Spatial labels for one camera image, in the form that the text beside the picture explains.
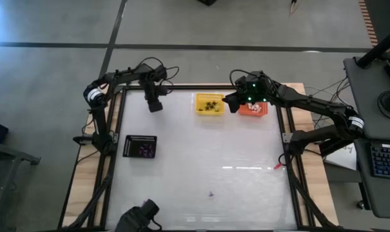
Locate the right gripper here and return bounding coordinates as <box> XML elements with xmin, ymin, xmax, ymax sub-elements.
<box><xmin>235</xmin><ymin>71</ymin><xmax>278</xmax><ymax>106</ymax></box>

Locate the orange plastic basket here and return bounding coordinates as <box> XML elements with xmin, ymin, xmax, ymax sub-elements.
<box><xmin>238</xmin><ymin>101</ymin><xmax>269</xmax><ymax>117</ymax></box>

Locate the yellow plastic basket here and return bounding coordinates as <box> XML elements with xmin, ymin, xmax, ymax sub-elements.
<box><xmin>195</xmin><ymin>92</ymin><xmax>226</xmax><ymax>116</ymax></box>

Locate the black plastic basket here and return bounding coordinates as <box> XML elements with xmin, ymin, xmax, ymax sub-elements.
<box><xmin>122</xmin><ymin>134</ymin><xmax>158</xmax><ymax>159</ymax></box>

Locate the black diagonal bar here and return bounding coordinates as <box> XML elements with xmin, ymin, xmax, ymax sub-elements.
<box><xmin>319</xmin><ymin>139</ymin><xmax>356</xmax><ymax>157</ymax></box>

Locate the grey desk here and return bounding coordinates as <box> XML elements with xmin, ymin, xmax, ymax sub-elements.
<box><xmin>354</xmin><ymin>137</ymin><xmax>390</xmax><ymax>220</ymax></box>
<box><xmin>344</xmin><ymin>56</ymin><xmax>390</xmax><ymax>142</ymax></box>

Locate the white paper sheet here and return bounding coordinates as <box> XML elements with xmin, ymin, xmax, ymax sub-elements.
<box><xmin>323</xmin><ymin>144</ymin><xmax>358</xmax><ymax>171</ymax></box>

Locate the black monitor pole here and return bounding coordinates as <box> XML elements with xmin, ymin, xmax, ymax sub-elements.
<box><xmin>355</xmin><ymin>24</ymin><xmax>390</xmax><ymax>69</ymax></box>

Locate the black bulky device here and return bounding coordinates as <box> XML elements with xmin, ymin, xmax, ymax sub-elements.
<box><xmin>114</xmin><ymin>198</ymin><xmax>163</xmax><ymax>232</ymax></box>

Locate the black round stand base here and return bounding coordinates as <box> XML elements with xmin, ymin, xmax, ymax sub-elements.
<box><xmin>377</xmin><ymin>90</ymin><xmax>390</xmax><ymax>122</ymax></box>

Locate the backlit black keyboard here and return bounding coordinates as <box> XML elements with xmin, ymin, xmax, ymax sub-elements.
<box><xmin>370</xmin><ymin>144</ymin><xmax>390</xmax><ymax>180</ymax></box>

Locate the dark mat with striped edge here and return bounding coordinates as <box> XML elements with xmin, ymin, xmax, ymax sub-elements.
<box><xmin>358</xmin><ymin>0</ymin><xmax>390</xmax><ymax>48</ymax></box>

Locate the grey metal stand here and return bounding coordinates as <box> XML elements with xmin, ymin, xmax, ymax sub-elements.
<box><xmin>0</xmin><ymin>140</ymin><xmax>43</xmax><ymax>232</ymax></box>

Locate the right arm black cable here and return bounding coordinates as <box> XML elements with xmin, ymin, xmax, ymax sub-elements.
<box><xmin>229</xmin><ymin>68</ymin><xmax>257</xmax><ymax>95</ymax></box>

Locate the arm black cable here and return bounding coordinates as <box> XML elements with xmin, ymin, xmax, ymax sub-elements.
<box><xmin>139</xmin><ymin>57</ymin><xmax>180</xmax><ymax>95</ymax></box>
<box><xmin>229</xmin><ymin>68</ymin><xmax>257</xmax><ymax>95</ymax></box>

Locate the black aluminium table frame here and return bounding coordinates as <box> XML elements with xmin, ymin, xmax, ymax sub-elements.
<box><xmin>58</xmin><ymin>84</ymin><xmax>336</xmax><ymax>231</ymax></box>

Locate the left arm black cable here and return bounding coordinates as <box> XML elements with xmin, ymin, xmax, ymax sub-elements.
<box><xmin>139</xmin><ymin>57</ymin><xmax>180</xmax><ymax>95</ymax></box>

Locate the grey floor cable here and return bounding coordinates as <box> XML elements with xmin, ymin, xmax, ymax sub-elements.
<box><xmin>304</xmin><ymin>79</ymin><xmax>356</xmax><ymax>110</ymax></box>

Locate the black floor cable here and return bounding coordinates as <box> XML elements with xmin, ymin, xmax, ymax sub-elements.
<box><xmin>312</xmin><ymin>77</ymin><xmax>358</xmax><ymax>130</ymax></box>

